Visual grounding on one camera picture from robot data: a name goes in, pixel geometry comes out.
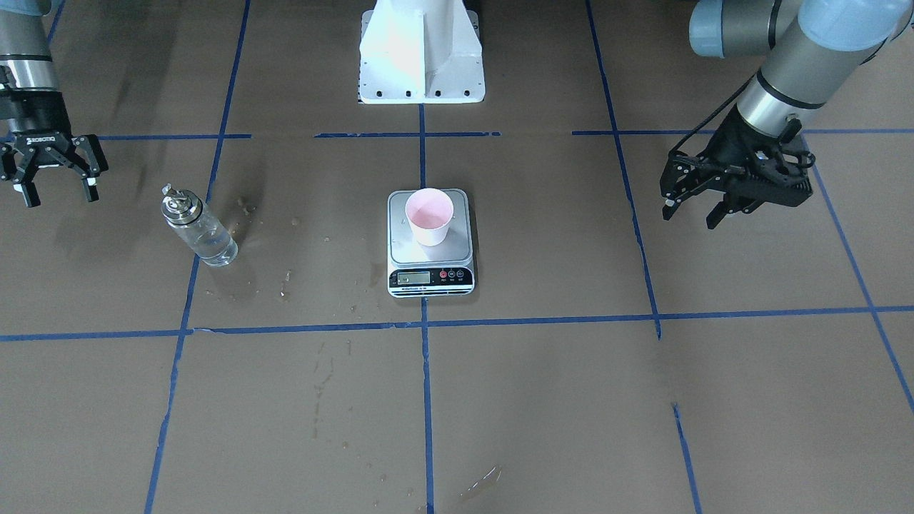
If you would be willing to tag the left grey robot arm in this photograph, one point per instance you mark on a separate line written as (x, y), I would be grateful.
(809, 50)

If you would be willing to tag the silver digital kitchen scale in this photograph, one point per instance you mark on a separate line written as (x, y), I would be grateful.
(416, 270)

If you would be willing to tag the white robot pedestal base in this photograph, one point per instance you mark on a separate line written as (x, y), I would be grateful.
(421, 52)

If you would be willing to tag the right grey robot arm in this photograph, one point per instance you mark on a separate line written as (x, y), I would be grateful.
(27, 63)

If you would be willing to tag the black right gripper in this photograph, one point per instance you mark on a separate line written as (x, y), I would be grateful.
(33, 116)

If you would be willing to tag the pink paper cup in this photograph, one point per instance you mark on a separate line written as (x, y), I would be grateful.
(429, 212)

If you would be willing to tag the clear glass sauce bottle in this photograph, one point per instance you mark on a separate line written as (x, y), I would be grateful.
(194, 222)

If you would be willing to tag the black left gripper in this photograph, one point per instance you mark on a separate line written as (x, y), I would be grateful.
(722, 146)

